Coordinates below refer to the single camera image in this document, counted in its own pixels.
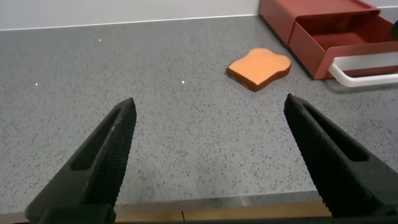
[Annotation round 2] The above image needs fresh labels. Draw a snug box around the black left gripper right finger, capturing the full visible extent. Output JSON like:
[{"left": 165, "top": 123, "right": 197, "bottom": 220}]
[{"left": 283, "top": 93, "right": 398, "bottom": 218}]

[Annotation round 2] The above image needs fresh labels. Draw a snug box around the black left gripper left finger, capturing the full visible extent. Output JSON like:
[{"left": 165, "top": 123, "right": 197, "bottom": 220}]
[{"left": 24, "top": 97, "right": 137, "bottom": 224}]

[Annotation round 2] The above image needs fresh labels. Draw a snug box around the toast slice with brown crust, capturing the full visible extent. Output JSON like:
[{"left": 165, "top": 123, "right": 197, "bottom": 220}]
[{"left": 226, "top": 47, "right": 292, "bottom": 93}]

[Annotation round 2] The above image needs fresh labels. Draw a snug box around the red drawer with white handle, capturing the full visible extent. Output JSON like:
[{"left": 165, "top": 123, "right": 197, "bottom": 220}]
[{"left": 287, "top": 12, "right": 398, "bottom": 88}]

